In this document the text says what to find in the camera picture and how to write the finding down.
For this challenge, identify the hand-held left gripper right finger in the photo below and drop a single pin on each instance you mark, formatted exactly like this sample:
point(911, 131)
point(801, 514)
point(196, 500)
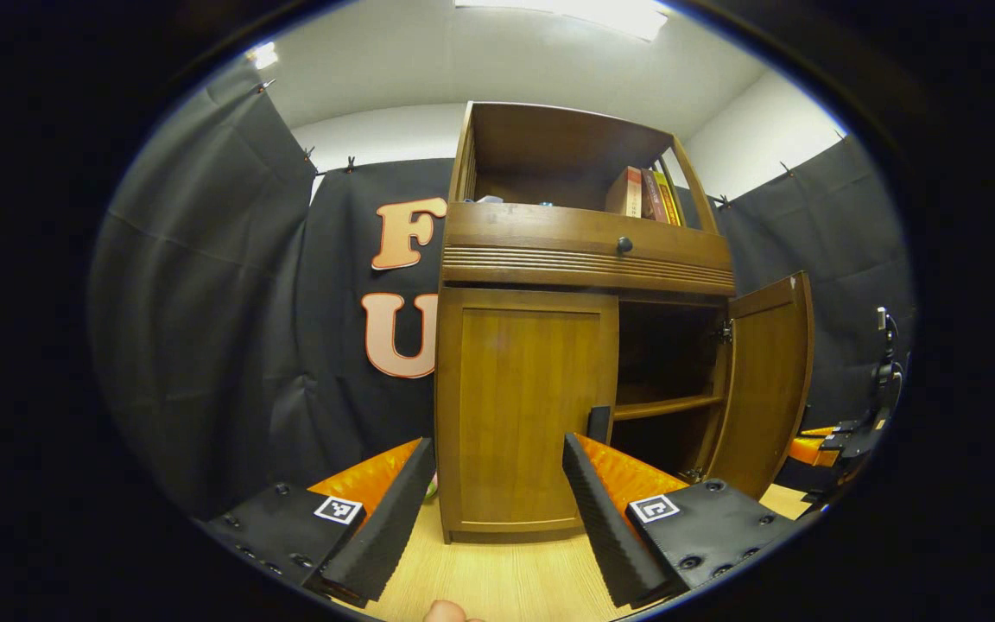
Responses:
point(605, 527)

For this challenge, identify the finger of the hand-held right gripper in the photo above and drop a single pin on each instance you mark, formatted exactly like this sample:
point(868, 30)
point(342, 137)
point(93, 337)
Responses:
point(810, 451)
point(819, 430)

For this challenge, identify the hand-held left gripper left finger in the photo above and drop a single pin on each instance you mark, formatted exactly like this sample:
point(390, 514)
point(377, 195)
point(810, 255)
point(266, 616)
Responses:
point(394, 518)

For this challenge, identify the wooden cabinet door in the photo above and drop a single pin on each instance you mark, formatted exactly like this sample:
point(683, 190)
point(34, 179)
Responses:
point(515, 406)
point(765, 389)

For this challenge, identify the wooden double-door shoe cabinet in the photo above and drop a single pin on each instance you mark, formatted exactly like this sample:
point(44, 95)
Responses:
point(549, 147)

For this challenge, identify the metal door hinge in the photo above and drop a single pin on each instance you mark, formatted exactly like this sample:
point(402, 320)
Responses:
point(693, 475)
point(725, 333)

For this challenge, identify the wooden inner shelf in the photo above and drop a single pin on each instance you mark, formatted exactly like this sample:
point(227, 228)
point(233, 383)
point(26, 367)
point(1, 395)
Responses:
point(662, 406)

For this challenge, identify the black backdrop cloth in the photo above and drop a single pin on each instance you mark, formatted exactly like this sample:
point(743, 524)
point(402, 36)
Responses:
point(221, 328)

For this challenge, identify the round black drawer knob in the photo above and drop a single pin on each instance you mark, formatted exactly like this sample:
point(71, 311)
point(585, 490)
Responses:
point(624, 245)

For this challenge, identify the yellow book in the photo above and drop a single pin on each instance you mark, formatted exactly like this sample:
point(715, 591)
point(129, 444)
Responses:
point(670, 203)

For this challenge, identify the small white object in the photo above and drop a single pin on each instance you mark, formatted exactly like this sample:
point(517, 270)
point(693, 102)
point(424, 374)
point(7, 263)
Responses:
point(491, 199)

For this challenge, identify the small ceiling light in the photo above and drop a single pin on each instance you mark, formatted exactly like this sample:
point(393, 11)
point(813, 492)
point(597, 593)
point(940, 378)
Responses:
point(263, 54)

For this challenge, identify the long ceiling light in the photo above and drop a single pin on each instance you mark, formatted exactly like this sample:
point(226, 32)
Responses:
point(567, 13)

